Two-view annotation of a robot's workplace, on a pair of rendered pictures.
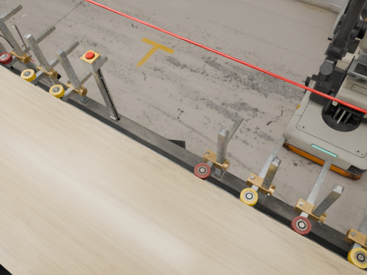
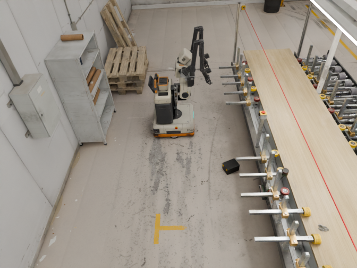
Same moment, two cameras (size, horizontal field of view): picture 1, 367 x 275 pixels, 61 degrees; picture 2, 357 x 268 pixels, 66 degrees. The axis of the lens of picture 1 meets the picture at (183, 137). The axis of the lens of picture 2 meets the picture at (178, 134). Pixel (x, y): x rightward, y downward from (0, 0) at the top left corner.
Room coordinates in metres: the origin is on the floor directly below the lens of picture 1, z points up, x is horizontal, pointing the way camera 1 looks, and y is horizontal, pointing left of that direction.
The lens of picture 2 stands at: (3.26, 1.79, 3.16)
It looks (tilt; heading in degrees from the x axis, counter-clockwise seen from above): 43 degrees down; 236
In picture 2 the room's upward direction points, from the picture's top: 4 degrees counter-clockwise
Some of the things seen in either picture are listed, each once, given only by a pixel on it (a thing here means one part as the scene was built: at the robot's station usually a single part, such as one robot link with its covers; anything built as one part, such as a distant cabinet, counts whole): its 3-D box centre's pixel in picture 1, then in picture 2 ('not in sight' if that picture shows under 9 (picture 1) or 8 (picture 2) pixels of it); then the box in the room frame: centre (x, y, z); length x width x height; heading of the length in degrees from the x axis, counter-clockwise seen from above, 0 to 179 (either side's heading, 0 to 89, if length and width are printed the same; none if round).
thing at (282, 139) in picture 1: (265, 169); (238, 92); (0.65, -0.39, 0.83); 0.43 x 0.03 x 0.04; 142
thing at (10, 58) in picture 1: (8, 62); (283, 193); (1.60, 1.09, 0.85); 0.08 x 0.08 x 0.11
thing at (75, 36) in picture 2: not in sight; (72, 37); (2.23, -2.15, 1.59); 0.30 x 0.08 x 0.08; 142
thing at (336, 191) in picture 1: (319, 208); (242, 77); (0.41, -0.57, 0.90); 0.04 x 0.04 x 0.48; 52
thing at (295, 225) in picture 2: not in sight; (289, 236); (1.95, 1.40, 0.90); 0.04 x 0.04 x 0.48; 52
